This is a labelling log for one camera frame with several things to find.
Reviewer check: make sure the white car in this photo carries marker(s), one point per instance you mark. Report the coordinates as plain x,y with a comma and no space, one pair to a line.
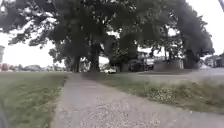
110,70

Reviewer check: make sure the row of trees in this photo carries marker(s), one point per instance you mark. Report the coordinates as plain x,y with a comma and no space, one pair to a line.
100,26

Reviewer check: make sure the grey concrete path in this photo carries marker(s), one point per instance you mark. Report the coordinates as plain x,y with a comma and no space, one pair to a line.
93,106

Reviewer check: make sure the grass strip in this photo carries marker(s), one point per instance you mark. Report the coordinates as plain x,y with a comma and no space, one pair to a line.
160,88

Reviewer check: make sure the building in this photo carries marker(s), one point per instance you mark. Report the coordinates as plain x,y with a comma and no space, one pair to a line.
166,64

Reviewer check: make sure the distant line of trees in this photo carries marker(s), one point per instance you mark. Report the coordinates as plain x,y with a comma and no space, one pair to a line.
30,68

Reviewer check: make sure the grey asphalt road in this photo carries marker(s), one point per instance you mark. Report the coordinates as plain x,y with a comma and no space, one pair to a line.
200,74

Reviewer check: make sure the grass field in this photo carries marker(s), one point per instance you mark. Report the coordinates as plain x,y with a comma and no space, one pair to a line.
26,96

